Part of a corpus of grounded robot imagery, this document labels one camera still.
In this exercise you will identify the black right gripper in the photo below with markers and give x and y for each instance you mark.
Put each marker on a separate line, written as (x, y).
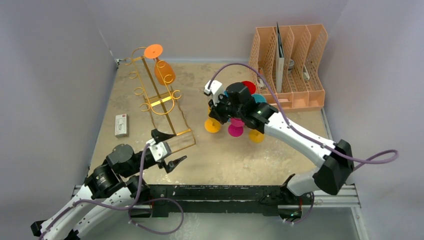
(218, 110)

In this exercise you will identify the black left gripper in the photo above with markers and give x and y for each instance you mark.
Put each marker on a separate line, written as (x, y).
(170, 165)

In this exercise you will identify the yellow wine glass back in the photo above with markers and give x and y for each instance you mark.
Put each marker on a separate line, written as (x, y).
(211, 125)

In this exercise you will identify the yellow wine glass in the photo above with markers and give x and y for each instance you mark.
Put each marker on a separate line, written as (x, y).
(211, 125)
(255, 136)

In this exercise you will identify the magenta wine glass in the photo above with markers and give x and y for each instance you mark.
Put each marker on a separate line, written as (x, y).
(236, 127)

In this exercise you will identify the red wine glass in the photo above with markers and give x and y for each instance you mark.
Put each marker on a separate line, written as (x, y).
(250, 85)

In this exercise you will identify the light blue wine glass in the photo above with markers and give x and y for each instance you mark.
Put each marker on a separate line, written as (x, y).
(258, 98)

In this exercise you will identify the orange wine glass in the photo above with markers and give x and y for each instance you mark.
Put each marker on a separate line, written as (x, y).
(163, 71)

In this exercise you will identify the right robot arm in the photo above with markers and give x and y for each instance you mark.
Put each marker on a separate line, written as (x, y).
(333, 167)

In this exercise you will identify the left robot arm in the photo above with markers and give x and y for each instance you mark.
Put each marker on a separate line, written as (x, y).
(115, 185)

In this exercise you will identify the white stapler box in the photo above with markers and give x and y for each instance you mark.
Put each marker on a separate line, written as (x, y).
(121, 126)

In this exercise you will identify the dark folder in organizer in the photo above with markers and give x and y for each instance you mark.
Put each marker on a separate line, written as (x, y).
(279, 64)

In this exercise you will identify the peach plastic file organizer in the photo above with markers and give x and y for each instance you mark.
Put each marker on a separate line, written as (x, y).
(303, 47)

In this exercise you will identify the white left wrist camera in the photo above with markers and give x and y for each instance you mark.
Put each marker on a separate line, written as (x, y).
(159, 151)

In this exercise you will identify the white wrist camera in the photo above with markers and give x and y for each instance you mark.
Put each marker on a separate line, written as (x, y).
(214, 89)
(159, 151)

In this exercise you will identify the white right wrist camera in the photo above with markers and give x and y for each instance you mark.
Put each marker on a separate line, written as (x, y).
(214, 89)

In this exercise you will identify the gold wire wine glass rack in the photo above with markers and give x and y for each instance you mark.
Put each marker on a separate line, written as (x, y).
(160, 101)

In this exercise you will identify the aluminium frame rail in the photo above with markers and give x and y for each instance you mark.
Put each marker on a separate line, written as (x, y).
(331, 198)

